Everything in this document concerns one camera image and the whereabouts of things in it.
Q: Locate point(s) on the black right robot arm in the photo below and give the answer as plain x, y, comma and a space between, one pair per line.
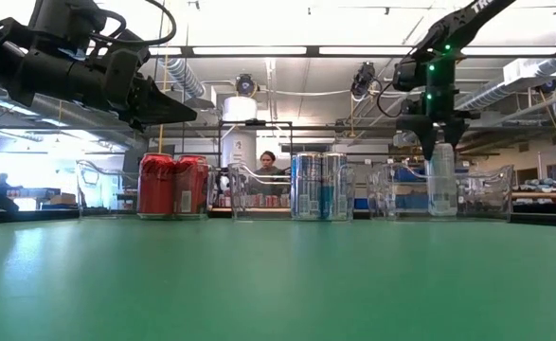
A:
462, 23

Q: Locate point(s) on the person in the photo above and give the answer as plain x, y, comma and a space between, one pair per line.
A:
4, 182
268, 166

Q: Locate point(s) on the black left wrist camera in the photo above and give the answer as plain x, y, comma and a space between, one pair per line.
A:
64, 21

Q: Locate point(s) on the overhead light bar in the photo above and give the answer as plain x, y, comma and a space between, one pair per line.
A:
313, 50

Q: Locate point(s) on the silver ribbed duct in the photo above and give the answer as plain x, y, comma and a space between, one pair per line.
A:
486, 97
185, 76

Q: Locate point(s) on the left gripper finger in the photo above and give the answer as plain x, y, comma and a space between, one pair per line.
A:
159, 106

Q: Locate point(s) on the brown cardboard box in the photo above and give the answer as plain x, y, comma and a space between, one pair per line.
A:
62, 199

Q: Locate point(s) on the white tank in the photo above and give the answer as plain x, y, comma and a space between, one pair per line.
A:
239, 142

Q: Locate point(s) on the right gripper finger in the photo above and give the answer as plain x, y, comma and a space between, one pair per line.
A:
424, 130
453, 129

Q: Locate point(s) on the green table mat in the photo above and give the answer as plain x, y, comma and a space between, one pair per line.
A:
277, 284

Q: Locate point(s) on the clear plastic bin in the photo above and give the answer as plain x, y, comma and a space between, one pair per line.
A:
486, 199
102, 199
258, 210

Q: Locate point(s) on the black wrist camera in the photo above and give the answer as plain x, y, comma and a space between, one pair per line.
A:
407, 76
64, 21

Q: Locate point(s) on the silver can black lid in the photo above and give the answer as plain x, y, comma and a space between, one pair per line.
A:
442, 184

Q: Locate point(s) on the row of small red cans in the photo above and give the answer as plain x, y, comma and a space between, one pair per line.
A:
268, 201

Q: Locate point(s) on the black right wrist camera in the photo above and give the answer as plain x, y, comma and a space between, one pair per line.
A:
407, 76

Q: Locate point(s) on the blue silver slim can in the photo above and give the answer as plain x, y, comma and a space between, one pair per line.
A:
336, 184
306, 184

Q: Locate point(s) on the blue storage bin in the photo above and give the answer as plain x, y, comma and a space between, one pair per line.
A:
448, 173

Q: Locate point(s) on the red cola can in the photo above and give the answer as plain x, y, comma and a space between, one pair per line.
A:
156, 184
190, 184

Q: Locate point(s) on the wooden workbench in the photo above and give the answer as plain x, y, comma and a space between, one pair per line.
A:
543, 195

